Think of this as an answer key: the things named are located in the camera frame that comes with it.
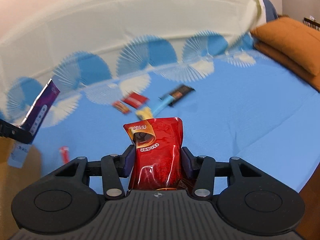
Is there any cream yellow snack packet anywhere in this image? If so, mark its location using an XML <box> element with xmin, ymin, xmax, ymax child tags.
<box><xmin>135</xmin><ymin>107</ymin><xmax>153</xmax><ymax>120</ymax></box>

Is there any purple snack packet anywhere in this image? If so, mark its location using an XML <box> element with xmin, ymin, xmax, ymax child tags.
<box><xmin>20</xmin><ymin>79</ymin><xmax>61</xmax><ymax>140</ymax></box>

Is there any brown cardboard box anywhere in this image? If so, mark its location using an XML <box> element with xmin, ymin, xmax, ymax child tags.
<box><xmin>0</xmin><ymin>136</ymin><xmax>43</xmax><ymax>240</ymax></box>

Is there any orange pillow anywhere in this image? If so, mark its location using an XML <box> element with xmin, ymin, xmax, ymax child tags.
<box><xmin>250</xmin><ymin>16</ymin><xmax>320</xmax><ymax>78</ymax></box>
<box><xmin>254</xmin><ymin>42</ymin><xmax>320</xmax><ymax>92</ymax></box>

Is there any small red snack packet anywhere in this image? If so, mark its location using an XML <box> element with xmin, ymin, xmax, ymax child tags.
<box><xmin>59</xmin><ymin>146</ymin><xmax>70</xmax><ymax>164</ymax></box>

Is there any dark wooden rail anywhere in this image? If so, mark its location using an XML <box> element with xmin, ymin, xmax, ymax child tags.
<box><xmin>303</xmin><ymin>17</ymin><xmax>320</xmax><ymax>32</ymax></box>

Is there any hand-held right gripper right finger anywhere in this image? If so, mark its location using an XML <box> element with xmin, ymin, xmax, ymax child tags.
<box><xmin>180</xmin><ymin>146</ymin><xmax>267</xmax><ymax>198</ymax></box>

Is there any dark brown snack bar packet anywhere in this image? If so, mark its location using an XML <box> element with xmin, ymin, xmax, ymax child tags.
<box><xmin>165</xmin><ymin>84</ymin><xmax>196</xmax><ymax>107</ymax></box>

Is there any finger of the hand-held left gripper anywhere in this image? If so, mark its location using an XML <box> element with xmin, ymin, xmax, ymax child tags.
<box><xmin>0</xmin><ymin>119</ymin><xmax>33</xmax><ymax>145</ymax></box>

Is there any slim stick snack packet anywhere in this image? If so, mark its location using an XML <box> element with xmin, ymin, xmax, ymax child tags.
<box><xmin>151</xmin><ymin>91</ymin><xmax>177</xmax><ymax>117</ymax></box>

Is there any small red yellow candy packet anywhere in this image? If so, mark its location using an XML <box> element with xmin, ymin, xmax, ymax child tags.
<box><xmin>112</xmin><ymin>101</ymin><xmax>131</xmax><ymax>115</ymax></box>

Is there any red glossy snack pouch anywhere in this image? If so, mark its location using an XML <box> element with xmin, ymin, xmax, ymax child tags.
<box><xmin>123</xmin><ymin>117</ymin><xmax>197</xmax><ymax>192</ymax></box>

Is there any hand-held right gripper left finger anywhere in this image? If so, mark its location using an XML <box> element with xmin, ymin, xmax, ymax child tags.
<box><xmin>54</xmin><ymin>144</ymin><xmax>137</xmax><ymax>200</ymax></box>

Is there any blue fan print sheet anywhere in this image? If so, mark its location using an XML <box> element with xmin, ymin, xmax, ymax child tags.
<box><xmin>0</xmin><ymin>0</ymin><xmax>320</xmax><ymax>199</ymax></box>

